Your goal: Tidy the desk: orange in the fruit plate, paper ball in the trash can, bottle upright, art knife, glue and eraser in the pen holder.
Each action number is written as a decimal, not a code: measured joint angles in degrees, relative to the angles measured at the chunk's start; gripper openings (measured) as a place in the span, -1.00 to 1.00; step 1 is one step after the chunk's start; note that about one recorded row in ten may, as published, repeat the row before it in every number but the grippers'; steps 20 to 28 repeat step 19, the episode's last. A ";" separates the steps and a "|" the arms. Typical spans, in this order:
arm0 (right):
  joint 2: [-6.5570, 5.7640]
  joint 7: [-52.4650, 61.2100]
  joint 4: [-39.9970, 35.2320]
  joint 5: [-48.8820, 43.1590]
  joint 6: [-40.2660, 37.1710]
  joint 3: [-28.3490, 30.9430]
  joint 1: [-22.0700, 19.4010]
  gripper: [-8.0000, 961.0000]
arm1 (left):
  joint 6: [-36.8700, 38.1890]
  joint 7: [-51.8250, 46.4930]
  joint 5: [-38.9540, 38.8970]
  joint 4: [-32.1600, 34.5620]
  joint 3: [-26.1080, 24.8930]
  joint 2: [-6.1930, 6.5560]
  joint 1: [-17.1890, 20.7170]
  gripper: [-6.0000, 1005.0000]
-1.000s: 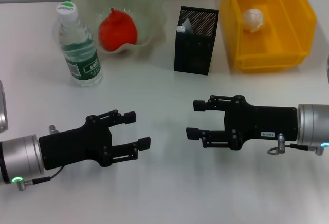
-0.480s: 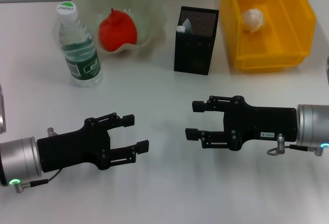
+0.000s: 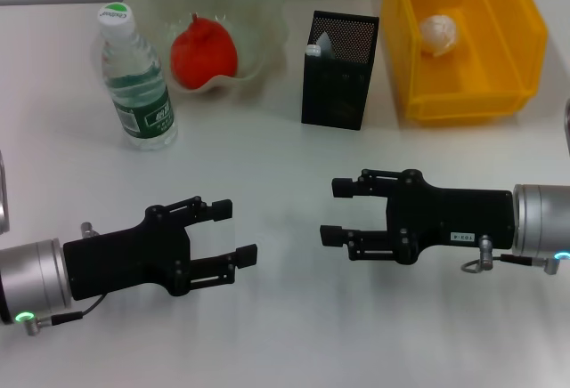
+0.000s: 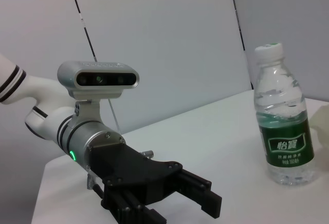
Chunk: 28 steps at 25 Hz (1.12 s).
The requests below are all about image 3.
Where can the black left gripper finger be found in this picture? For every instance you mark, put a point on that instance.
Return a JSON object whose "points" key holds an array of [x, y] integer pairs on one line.
{"points": [[222, 210], [247, 255]]}

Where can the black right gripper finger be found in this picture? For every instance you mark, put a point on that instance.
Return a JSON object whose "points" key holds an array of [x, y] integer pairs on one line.
{"points": [[331, 234], [344, 188]]}

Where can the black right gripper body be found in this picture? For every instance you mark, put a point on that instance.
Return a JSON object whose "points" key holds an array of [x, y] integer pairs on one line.
{"points": [[450, 219]]}

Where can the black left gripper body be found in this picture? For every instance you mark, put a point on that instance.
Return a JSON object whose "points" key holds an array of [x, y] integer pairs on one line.
{"points": [[120, 259]]}

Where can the clear bottle with green label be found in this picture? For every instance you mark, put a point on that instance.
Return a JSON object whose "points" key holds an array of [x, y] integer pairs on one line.
{"points": [[142, 107]]}

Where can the mint green utility knife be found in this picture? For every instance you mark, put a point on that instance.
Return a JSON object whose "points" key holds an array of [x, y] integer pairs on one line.
{"points": [[313, 50]]}

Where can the grey pen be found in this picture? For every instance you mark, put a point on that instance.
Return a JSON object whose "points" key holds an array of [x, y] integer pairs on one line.
{"points": [[327, 45]]}

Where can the red-orange fruit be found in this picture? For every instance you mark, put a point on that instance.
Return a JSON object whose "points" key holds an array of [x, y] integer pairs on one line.
{"points": [[205, 54]]}

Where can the white paper ball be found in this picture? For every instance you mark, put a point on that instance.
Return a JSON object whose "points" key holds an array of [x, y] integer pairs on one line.
{"points": [[438, 34]]}

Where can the black mesh pen holder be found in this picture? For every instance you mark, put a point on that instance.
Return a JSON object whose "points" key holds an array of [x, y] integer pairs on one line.
{"points": [[336, 90]]}

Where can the pale green glass fruit bowl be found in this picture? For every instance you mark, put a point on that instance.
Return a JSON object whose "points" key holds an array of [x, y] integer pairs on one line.
{"points": [[258, 18]]}

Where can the yellow plastic bin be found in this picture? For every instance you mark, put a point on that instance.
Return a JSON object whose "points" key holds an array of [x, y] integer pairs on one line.
{"points": [[490, 63]]}

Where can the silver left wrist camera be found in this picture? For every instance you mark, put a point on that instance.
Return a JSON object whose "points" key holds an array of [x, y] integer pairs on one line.
{"points": [[3, 192]]}

